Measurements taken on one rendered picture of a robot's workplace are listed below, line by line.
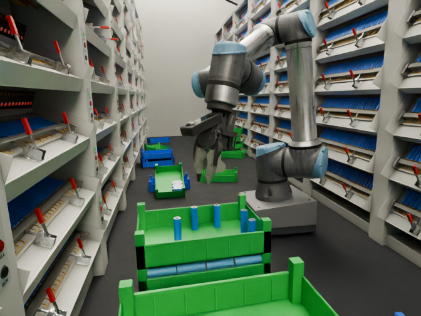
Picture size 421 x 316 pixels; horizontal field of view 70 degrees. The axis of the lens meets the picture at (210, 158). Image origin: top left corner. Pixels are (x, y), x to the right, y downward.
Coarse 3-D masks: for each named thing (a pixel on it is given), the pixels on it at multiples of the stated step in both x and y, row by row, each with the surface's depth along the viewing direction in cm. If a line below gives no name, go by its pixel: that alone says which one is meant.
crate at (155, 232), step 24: (144, 216) 80; (168, 216) 83; (240, 216) 86; (144, 240) 63; (168, 240) 76; (192, 240) 65; (216, 240) 66; (240, 240) 67; (264, 240) 68; (144, 264) 64; (168, 264) 65
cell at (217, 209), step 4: (216, 204) 82; (216, 208) 81; (220, 208) 82; (216, 212) 81; (220, 212) 82; (216, 216) 82; (220, 216) 82; (216, 220) 82; (220, 220) 82; (216, 224) 82; (220, 224) 83
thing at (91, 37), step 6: (84, 12) 108; (84, 18) 108; (90, 30) 118; (90, 36) 121; (96, 36) 130; (90, 42) 124; (96, 42) 133; (102, 42) 143; (108, 42) 166; (102, 48) 147; (108, 48) 160; (108, 54) 164
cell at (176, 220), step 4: (176, 220) 73; (180, 220) 73; (176, 224) 73; (180, 224) 74; (176, 228) 73; (180, 228) 74; (176, 232) 73; (180, 232) 74; (176, 236) 74; (180, 236) 74; (176, 240) 74
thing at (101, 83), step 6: (90, 60) 127; (90, 66) 112; (102, 66) 153; (90, 72) 112; (96, 72) 168; (102, 72) 169; (90, 78) 113; (96, 78) 129; (102, 78) 154; (108, 78) 170; (114, 78) 170; (96, 84) 125; (102, 84) 136; (108, 84) 156; (114, 84) 171; (96, 90) 129; (102, 90) 141; (108, 90) 157
